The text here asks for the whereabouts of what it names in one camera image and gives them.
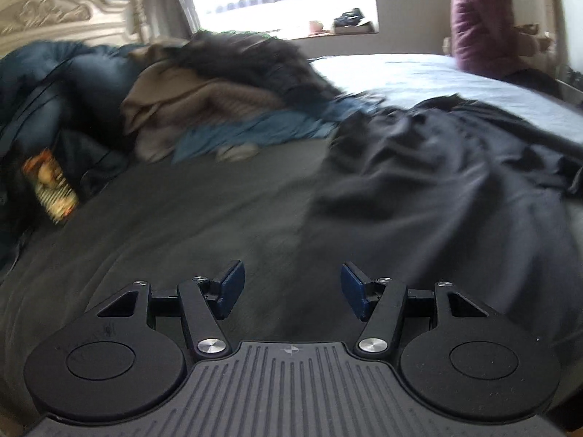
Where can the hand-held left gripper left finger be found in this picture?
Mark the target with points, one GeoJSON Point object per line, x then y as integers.
{"type": "Point", "coordinates": [232, 286]}

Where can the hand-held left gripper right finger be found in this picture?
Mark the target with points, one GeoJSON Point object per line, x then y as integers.
{"type": "Point", "coordinates": [355, 289]}

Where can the dark navy pants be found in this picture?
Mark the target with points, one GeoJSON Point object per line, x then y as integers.
{"type": "Point", "coordinates": [432, 177]}

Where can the pale grey garment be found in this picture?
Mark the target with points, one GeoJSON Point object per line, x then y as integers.
{"type": "Point", "coordinates": [237, 151]}

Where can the blue shirt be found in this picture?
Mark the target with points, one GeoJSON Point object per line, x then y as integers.
{"type": "Point", "coordinates": [255, 129]}

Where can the brown knit sweater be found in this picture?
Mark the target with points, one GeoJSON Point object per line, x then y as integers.
{"type": "Point", "coordinates": [227, 100]}

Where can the smartphone with lit screen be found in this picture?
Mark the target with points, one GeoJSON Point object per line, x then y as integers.
{"type": "Point", "coordinates": [50, 186]}

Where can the beige garment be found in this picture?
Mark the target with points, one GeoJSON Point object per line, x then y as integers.
{"type": "Point", "coordinates": [150, 91]}

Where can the dark plaid shirt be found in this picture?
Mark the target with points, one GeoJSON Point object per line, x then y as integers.
{"type": "Point", "coordinates": [255, 59]}

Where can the dark blue duvet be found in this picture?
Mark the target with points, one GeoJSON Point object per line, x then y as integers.
{"type": "Point", "coordinates": [68, 82]}

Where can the small pink item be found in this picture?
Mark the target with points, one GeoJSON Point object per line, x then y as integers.
{"type": "Point", "coordinates": [315, 26]}

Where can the cream carved headboard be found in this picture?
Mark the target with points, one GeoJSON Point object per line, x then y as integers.
{"type": "Point", "coordinates": [45, 9]}

